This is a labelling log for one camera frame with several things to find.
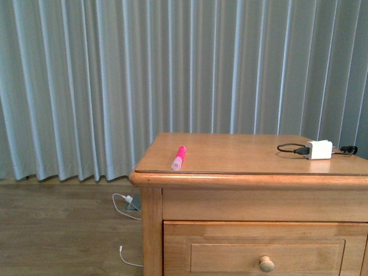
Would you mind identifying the pink marker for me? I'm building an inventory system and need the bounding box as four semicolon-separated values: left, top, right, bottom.
171;145;186;170

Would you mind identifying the wooden top drawer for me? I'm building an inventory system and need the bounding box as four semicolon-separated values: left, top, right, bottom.
163;221;367;275

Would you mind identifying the round wooden drawer knob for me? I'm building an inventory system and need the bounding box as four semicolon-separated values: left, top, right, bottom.
259;256;275;273

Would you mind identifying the wooden nightstand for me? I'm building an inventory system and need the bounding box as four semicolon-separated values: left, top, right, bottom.
129;133;367;275

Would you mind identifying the white floor charger plug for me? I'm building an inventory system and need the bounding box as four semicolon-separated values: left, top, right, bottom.
121;195;133;204

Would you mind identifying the open grey floor socket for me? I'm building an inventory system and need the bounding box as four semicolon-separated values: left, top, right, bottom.
125;194;141;212

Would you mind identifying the grey pleated curtain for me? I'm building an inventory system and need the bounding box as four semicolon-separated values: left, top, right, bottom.
1;1;367;180

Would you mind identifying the white charger adapter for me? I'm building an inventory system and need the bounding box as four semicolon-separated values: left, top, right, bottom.
305;140;333;160

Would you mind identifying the white charging cable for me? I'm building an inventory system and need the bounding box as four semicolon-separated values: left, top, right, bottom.
112;193;144;268

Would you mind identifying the black usb cable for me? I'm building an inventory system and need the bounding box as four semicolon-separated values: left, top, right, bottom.
277;143;358;157

